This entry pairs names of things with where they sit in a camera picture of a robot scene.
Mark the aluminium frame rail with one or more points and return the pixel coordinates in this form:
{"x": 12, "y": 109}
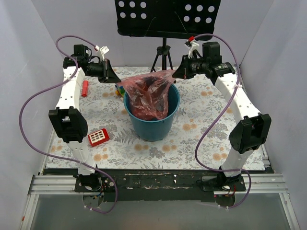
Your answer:
{"x": 57, "y": 184}

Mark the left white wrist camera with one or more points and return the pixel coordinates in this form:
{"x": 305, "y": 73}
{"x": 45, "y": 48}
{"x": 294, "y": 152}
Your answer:
{"x": 100, "y": 52}

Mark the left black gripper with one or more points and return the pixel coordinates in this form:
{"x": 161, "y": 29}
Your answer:
{"x": 105, "y": 70}

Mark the teal plastic trash bin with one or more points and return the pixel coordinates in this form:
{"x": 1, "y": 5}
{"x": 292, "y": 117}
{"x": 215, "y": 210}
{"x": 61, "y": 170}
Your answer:
{"x": 154, "y": 125}

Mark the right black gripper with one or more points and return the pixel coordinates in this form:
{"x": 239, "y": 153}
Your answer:
{"x": 187, "y": 67}

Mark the black perforated music stand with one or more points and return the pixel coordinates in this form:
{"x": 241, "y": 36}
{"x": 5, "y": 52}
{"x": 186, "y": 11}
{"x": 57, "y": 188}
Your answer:
{"x": 177, "y": 19}

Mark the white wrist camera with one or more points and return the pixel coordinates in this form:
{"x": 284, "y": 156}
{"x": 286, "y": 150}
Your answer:
{"x": 100, "y": 52}
{"x": 192, "y": 44}

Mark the colourful toy brick car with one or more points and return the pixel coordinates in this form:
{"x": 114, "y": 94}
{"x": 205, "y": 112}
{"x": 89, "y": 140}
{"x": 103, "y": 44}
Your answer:
{"x": 119, "y": 90}

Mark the red white grid box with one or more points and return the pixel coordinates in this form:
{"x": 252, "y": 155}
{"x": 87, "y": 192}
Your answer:
{"x": 98, "y": 137}

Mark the floral patterned table mat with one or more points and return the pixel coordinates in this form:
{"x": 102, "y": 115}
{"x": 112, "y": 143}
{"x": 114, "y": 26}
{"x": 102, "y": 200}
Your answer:
{"x": 197, "y": 138}

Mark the red plastic trash bag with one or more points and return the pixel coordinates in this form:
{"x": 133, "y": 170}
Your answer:
{"x": 149, "y": 91}

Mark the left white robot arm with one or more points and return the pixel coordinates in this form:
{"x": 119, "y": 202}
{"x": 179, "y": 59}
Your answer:
{"x": 67, "y": 120}

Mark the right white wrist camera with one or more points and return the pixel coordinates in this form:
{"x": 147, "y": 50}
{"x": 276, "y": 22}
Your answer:
{"x": 192, "y": 44}

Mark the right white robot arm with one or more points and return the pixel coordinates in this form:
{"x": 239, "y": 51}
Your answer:
{"x": 252, "y": 126}

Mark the red trash bag roll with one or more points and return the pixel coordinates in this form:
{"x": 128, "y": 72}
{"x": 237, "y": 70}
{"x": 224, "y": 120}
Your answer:
{"x": 85, "y": 88}

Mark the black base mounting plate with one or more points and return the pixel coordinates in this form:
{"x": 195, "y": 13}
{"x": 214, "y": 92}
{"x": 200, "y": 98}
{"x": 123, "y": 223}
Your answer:
{"x": 159, "y": 185}

